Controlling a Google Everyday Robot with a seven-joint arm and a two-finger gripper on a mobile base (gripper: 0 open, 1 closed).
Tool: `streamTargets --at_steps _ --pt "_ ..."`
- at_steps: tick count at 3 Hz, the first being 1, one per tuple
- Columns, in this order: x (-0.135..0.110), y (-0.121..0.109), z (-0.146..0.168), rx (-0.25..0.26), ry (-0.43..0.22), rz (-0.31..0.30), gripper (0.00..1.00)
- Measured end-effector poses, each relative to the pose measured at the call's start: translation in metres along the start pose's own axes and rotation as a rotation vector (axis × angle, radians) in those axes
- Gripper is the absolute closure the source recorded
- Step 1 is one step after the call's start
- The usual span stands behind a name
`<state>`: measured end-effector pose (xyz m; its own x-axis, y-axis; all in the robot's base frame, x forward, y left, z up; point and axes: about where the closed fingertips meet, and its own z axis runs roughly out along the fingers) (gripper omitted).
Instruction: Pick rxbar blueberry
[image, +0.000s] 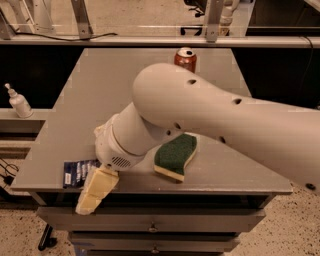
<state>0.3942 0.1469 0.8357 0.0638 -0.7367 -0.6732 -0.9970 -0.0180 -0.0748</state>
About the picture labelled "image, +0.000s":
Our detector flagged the orange soda can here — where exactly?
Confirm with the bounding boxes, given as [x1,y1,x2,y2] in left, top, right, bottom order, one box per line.
[174,47,197,72]

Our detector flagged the black cable on shelf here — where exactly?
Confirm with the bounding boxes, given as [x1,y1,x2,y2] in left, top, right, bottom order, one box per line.
[13,31,119,42]

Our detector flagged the black cables at left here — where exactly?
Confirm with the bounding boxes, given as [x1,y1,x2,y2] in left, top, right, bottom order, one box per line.
[0,156,20,187]

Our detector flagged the blue rxbar wrapper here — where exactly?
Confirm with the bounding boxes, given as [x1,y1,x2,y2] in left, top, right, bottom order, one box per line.
[63,159,101,188]

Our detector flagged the grey drawer cabinet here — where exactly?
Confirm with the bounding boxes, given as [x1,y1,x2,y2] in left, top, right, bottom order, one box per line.
[13,48,292,256]

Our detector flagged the green yellow sponge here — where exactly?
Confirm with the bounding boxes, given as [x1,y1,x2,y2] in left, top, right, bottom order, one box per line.
[154,134,197,182]

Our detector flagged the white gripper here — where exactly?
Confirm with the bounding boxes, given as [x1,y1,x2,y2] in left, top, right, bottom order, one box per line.
[76,114,145,215]

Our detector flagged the grey metal shelf rail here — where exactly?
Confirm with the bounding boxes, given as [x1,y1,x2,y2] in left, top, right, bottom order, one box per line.
[0,35,320,49]

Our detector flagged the white pump bottle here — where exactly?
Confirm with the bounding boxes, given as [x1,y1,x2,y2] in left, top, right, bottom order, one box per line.
[5,83,33,118]

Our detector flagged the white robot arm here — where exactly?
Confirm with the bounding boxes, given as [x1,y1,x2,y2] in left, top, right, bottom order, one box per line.
[76,63,320,215]

